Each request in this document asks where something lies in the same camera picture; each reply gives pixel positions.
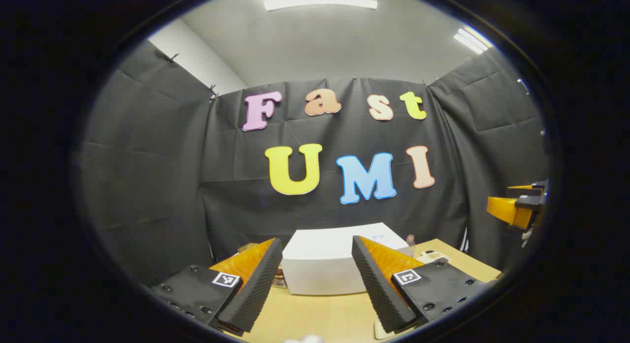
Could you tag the small ceiling light panel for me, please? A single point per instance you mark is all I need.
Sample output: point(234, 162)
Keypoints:
point(471, 40)

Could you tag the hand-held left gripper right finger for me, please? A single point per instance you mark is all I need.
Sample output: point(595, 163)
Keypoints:
point(376, 289)

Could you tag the clear red label water bottle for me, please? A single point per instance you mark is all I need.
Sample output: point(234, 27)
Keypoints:
point(411, 245)

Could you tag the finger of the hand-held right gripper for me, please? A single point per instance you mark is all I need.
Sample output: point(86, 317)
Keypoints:
point(526, 188)
point(507, 209)

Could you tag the white divided dish of beans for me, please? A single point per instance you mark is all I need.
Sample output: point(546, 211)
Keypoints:
point(433, 257)

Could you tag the pale green square plate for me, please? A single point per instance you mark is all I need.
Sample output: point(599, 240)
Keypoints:
point(380, 329)

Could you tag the white microwave oven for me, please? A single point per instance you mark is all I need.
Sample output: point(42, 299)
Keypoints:
point(320, 264)

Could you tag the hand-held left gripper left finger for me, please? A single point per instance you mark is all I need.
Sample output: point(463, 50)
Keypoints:
point(256, 289)

